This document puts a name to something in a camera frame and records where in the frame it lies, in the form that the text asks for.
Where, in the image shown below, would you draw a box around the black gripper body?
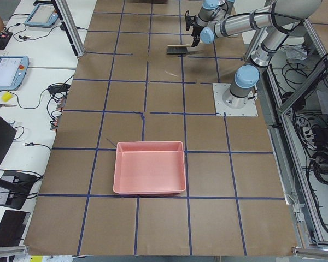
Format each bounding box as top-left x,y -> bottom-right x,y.
185,10 -> 203,35

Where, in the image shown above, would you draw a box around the cream hand brush black bristles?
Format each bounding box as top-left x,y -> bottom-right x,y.
166,43 -> 203,55

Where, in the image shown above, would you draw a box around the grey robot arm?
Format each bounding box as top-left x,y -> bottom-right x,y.
185,0 -> 321,109
196,0 -> 235,27

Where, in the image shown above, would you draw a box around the pink plastic bin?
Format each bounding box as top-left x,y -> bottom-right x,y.
113,141 -> 186,195

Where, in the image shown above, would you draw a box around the far blue teach pendant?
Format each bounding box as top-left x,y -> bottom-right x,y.
24,3 -> 58,28

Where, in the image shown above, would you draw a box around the blue teach pendant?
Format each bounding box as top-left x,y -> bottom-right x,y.
0,56 -> 30,91
24,3 -> 58,28

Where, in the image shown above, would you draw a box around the near blue teach pendant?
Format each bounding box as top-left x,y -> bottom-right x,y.
0,56 -> 30,91

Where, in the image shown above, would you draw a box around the yellow sponge block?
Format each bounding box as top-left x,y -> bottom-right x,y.
1,92 -> 13,102

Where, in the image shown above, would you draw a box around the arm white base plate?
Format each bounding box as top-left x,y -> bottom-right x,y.
212,83 -> 258,117

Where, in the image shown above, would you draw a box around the aluminium frame post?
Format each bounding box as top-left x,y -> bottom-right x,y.
52,0 -> 85,57

